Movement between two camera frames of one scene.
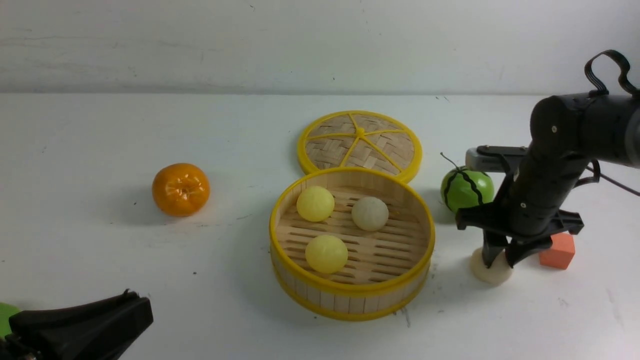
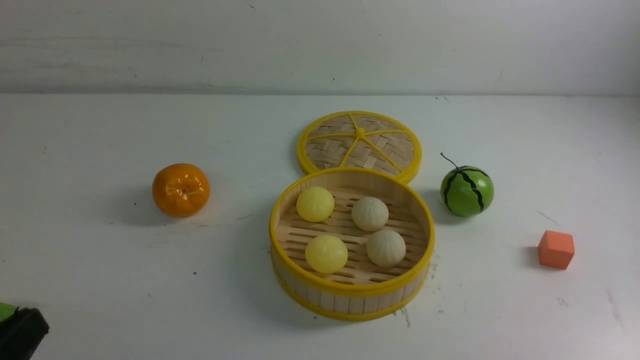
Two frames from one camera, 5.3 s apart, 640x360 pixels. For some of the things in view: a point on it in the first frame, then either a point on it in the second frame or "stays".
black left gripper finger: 102,329 -> 21,333
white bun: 370,213 stays
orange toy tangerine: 181,189 stays
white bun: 498,271 -> 386,248
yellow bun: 315,204 stays
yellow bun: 326,254 stays
